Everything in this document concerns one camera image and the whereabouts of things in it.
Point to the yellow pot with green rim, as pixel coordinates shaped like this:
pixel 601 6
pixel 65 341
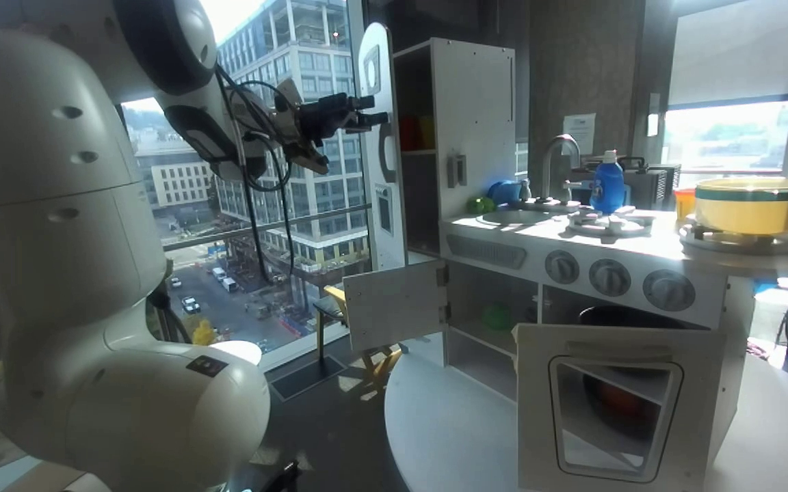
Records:
pixel 760 208

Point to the white oven door with window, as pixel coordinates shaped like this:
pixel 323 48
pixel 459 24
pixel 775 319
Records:
pixel 540 411

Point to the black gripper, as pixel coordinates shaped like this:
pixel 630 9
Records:
pixel 330 113

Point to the small orange cup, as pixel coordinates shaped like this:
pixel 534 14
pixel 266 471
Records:
pixel 685 207

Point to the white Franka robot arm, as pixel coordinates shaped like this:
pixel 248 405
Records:
pixel 57 228

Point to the wooden folding chair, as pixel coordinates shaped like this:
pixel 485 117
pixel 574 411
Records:
pixel 370 366

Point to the green toy in sink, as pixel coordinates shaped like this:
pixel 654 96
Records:
pixel 481 203

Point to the white paper sign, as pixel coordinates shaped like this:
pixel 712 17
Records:
pixel 581 135

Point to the grey stove knob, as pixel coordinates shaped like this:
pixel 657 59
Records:
pixel 561 270
pixel 609 277
pixel 670 292

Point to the blue toy in sink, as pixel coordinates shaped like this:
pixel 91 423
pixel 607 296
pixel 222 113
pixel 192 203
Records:
pixel 505 192

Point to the green item inside cabinet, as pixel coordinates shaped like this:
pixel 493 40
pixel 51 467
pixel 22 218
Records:
pixel 500 323

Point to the yellow cup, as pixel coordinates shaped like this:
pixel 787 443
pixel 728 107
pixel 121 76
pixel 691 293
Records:
pixel 429 132

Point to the small white cabinet door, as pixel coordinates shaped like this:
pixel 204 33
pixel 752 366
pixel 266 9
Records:
pixel 396 307

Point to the blue bottle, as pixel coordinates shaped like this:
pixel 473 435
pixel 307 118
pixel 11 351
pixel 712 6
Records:
pixel 609 184

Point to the white toy kitchen cabinet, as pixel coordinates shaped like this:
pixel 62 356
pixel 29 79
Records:
pixel 613 270

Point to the red item inside oven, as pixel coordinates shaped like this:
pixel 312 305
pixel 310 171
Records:
pixel 623 400

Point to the metal toy faucet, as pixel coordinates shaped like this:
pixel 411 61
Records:
pixel 560 150

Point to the yellow wrist camera mount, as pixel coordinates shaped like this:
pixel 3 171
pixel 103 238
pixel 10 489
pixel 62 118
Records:
pixel 299 146

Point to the stove burner grate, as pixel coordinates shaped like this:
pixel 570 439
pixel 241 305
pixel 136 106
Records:
pixel 612 225

